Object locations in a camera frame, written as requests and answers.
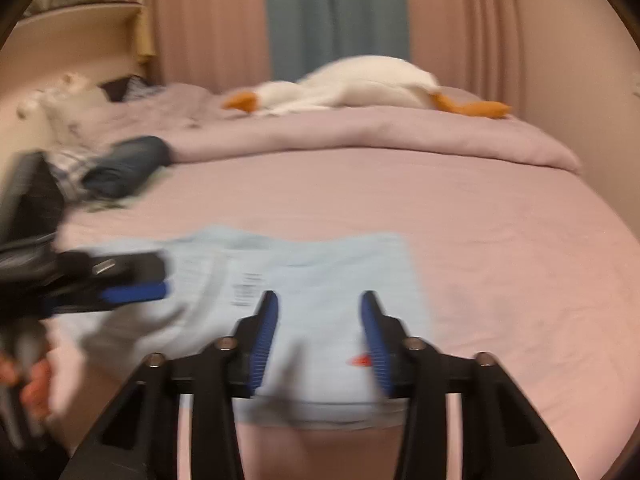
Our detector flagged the light blue denim pants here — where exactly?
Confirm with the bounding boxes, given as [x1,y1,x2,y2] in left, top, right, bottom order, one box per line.
[58,226,431,429]

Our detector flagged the left hand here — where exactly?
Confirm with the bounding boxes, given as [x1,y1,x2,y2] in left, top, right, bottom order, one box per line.
[0,352,53,422]

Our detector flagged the dark blue folded jeans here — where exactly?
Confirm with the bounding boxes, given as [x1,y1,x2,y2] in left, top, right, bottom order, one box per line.
[81,136,172,200]

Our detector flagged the plaid pillow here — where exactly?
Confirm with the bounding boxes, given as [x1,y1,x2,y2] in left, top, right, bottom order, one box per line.
[46,146,100,204]

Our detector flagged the pink quilt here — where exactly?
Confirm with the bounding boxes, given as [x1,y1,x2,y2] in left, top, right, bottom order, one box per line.
[70,84,580,174]

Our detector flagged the cream pillow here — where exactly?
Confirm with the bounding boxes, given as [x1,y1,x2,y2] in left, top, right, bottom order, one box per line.
[42,87,112,145]

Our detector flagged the pink bed sheet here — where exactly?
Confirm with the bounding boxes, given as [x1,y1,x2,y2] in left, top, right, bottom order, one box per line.
[52,148,639,479]

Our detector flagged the wooden shelf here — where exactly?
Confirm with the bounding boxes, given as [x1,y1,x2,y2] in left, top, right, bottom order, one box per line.
[3,0,155,64]

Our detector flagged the white goose plush toy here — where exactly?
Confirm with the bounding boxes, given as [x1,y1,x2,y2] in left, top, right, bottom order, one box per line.
[222,55,511,119]

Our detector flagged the blue curtain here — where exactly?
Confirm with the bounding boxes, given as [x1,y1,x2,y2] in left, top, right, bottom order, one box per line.
[265,0,410,81]

